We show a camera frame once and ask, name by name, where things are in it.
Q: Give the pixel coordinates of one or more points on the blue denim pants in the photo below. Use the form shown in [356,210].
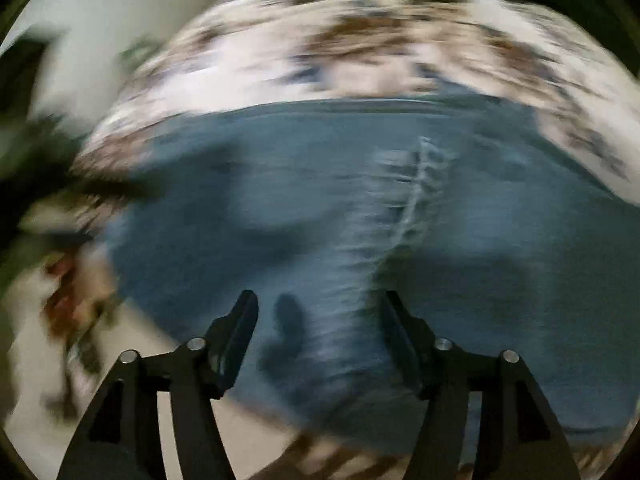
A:
[320,200]

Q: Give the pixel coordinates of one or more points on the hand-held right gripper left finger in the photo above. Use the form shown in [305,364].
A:
[241,335]

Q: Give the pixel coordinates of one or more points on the floral printed blanket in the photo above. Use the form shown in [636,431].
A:
[280,55]

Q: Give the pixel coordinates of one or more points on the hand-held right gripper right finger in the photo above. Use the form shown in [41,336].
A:
[396,335]

